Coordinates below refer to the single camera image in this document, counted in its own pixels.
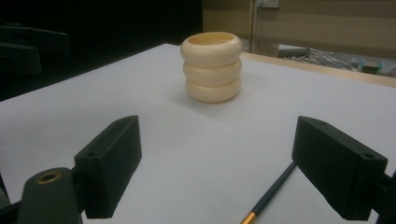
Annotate small green box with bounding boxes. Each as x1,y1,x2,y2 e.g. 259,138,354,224
360,61,381,75

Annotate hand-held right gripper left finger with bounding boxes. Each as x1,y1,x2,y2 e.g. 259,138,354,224
74,115,143,219

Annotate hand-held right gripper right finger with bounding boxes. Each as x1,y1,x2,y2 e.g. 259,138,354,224
291,115,389,222

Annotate wooden spoon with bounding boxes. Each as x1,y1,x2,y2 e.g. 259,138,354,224
239,161,298,224

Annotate cream ribbed pen holder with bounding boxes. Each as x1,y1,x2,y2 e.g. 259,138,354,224
179,31,244,104

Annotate white cable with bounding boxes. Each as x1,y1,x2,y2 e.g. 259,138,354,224
290,48,358,73

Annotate grey flat object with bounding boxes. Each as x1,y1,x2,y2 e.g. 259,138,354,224
277,44,311,59

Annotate black curtain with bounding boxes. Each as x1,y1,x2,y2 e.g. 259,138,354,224
0,0,204,103

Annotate white wall socket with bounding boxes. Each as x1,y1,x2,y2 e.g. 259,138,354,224
256,0,280,9

